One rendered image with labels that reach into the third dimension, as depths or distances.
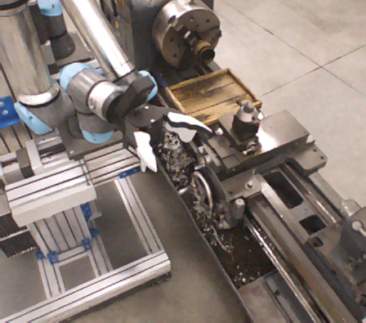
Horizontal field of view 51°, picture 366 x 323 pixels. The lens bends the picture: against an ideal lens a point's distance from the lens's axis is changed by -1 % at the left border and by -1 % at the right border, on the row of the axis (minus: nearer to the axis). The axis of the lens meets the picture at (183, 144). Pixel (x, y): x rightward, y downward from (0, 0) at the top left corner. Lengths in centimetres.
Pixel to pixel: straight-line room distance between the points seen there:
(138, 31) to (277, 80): 180
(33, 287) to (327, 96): 257
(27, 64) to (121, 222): 135
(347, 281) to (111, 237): 128
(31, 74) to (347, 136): 249
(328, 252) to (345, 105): 214
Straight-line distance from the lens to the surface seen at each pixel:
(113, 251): 215
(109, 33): 98
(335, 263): 138
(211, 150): 154
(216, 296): 226
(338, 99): 343
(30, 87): 111
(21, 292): 218
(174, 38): 183
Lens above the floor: 211
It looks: 48 degrees down
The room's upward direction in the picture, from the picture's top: straight up
